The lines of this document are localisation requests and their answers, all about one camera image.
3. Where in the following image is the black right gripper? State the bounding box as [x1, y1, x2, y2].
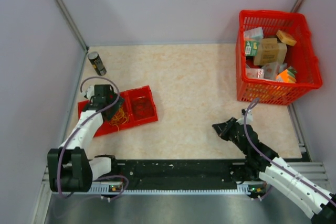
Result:
[212, 116, 248, 154]

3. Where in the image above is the cable bundle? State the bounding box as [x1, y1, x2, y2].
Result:
[109, 104, 130, 132]

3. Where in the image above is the brown cable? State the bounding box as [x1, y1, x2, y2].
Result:
[132, 97, 153, 117]

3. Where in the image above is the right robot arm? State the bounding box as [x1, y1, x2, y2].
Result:
[212, 118, 335, 223]

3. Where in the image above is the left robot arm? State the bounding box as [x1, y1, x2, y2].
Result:
[47, 84, 124, 196]

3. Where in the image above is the red plastic tray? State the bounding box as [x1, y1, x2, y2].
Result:
[78, 86, 158, 137]

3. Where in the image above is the black cylindrical can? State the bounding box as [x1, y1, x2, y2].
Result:
[88, 51, 107, 76]

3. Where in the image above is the white red packet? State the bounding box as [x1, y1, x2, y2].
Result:
[246, 68, 265, 79]

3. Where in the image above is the pale pink box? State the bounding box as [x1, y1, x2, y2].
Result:
[262, 62, 280, 80]

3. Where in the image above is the orange green box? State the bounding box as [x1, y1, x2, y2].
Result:
[276, 67, 297, 83]

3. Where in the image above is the green small box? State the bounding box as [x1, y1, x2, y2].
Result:
[244, 40, 260, 57]

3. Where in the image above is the large brown cardboard box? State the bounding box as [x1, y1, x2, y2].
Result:
[253, 38, 287, 66]

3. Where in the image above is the white pastel box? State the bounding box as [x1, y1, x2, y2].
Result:
[243, 27, 264, 40]

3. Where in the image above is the red plastic basket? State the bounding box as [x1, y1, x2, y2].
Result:
[236, 10, 323, 105]

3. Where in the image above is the yellow orange small box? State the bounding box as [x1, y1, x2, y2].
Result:
[276, 30, 297, 46]

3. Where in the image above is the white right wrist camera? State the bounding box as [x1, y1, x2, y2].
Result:
[237, 109, 253, 125]

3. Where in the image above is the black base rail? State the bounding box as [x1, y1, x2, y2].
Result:
[86, 159, 266, 196]

